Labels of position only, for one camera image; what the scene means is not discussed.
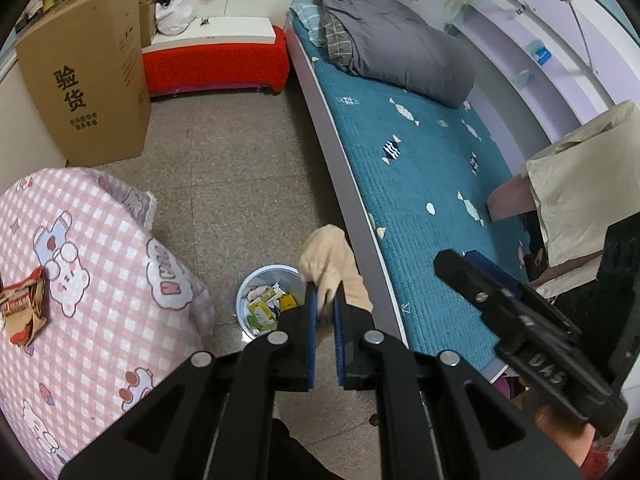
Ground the torn red cardboard box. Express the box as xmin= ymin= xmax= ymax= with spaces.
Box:
xmin=0 ymin=267 xmax=49 ymax=347

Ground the red bench with white top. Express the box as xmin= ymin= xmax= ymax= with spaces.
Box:
xmin=141 ymin=16 xmax=291 ymax=100

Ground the purple slipper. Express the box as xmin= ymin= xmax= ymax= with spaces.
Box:
xmin=492 ymin=374 xmax=524 ymax=402

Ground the light blue waste bin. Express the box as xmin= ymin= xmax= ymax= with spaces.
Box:
xmin=236 ymin=263 xmax=311 ymax=347

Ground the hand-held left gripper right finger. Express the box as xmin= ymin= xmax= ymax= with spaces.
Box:
xmin=332 ymin=295 xmax=587 ymax=480

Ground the grey duvet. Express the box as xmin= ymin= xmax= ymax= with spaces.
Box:
xmin=317 ymin=0 xmax=477 ymax=109

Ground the large brown cardboard box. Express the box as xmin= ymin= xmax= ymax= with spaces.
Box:
xmin=15 ymin=0 xmax=152 ymax=167

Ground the grey plaid pillow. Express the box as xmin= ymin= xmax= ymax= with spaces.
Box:
xmin=322 ymin=12 xmax=359 ymax=74

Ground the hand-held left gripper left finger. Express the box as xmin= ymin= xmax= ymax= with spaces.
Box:
xmin=59 ymin=282 xmax=317 ymax=480

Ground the bed with teal sheet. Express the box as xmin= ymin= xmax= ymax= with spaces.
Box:
xmin=284 ymin=20 xmax=541 ymax=387

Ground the person's right hand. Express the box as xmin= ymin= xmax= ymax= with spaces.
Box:
xmin=533 ymin=401 xmax=597 ymax=467

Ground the white plastic bag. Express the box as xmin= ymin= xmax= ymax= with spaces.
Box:
xmin=155 ymin=0 xmax=197 ymax=37

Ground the light blue checked pillow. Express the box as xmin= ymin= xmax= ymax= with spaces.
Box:
xmin=291 ymin=2 xmax=328 ymax=49

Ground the beige cloth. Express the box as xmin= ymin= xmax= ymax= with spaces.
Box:
xmin=525 ymin=100 xmax=640 ymax=269

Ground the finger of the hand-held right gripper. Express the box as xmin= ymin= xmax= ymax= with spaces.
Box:
xmin=433 ymin=248 xmax=583 ymax=357

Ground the small brown cardboard box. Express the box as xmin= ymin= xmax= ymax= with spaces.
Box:
xmin=137 ymin=0 xmax=166 ymax=49

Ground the beige paper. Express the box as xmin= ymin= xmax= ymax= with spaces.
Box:
xmin=298 ymin=225 xmax=374 ymax=327

